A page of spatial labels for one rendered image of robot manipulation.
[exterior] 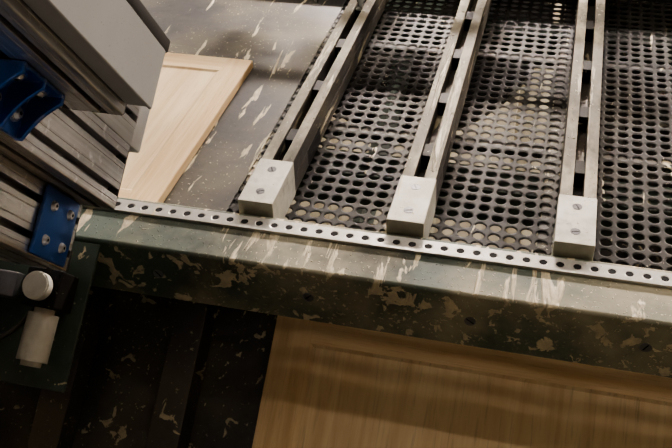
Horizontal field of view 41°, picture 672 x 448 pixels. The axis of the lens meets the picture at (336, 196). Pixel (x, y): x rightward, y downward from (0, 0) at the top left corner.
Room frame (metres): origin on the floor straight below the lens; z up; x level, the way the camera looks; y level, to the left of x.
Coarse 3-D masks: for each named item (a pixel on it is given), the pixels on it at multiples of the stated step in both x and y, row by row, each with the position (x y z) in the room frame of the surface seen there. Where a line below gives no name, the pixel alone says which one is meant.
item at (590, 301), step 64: (128, 256) 1.47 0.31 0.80; (192, 256) 1.43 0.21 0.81; (256, 256) 1.41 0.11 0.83; (320, 256) 1.40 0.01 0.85; (384, 256) 1.39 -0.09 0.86; (320, 320) 1.46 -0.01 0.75; (384, 320) 1.42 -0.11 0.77; (448, 320) 1.38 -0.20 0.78; (512, 320) 1.34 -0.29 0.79; (576, 320) 1.31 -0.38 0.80; (640, 320) 1.28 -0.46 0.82
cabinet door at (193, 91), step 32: (192, 64) 1.89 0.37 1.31; (224, 64) 1.88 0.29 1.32; (160, 96) 1.81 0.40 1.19; (192, 96) 1.80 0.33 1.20; (224, 96) 1.79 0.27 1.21; (160, 128) 1.73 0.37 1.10; (192, 128) 1.72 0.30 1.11; (128, 160) 1.67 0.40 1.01; (160, 160) 1.65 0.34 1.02; (128, 192) 1.59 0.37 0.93; (160, 192) 1.59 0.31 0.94
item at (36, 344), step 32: (96, 256) 1.47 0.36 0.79; (0, 288) 1.45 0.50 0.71; (32, 288) 1.39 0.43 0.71; (64, 288) 1.42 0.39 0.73; (0, 320) 1.50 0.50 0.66; (32, 320) 1.42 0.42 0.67; (64, 320) 1.47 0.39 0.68; (0, 352) 1.49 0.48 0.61; (32, 352) 1.42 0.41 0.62; (64, 352) 1.47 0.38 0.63; (32, 384) 1.48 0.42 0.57; (64, 384) 1.47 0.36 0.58
